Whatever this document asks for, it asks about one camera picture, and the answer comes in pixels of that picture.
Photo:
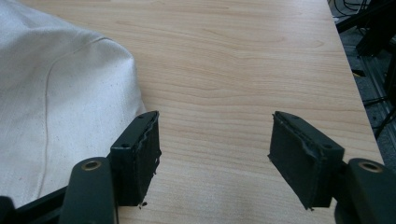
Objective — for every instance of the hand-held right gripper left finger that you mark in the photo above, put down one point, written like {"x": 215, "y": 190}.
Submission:
{"x": 134, "y": 161}

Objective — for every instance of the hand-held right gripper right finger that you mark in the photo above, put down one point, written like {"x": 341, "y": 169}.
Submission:
{"x": 303, "y": 158}

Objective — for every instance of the white canvas cloth bag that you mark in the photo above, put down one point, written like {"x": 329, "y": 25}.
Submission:
{"x": 62, "y": 102}

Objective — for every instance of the black metal stand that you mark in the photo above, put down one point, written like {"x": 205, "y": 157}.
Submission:
{"x": 372, "y": 26}

